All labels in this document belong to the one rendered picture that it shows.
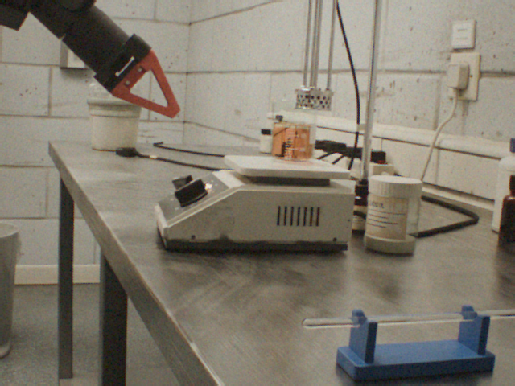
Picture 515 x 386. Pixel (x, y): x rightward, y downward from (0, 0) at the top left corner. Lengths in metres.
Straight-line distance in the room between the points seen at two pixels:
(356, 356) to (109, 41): 0.47
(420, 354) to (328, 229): 0.31
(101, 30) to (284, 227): 0.29
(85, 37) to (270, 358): 0.45
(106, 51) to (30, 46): 2.32
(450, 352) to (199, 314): 0.18
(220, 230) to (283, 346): 0.26
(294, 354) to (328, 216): 0.30
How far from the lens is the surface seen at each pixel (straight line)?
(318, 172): 0.72
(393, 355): 0.44
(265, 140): 1.86
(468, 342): 0.47
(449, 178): 1.26
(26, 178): 3.11
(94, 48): 0.77
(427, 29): 1.43
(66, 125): 3.10
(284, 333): 0.49
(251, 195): 0.70
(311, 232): 0.72
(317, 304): 0.56
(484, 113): 1.26
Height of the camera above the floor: 0.92
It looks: 8 degrees down
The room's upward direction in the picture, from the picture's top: 4 degrees clockwise
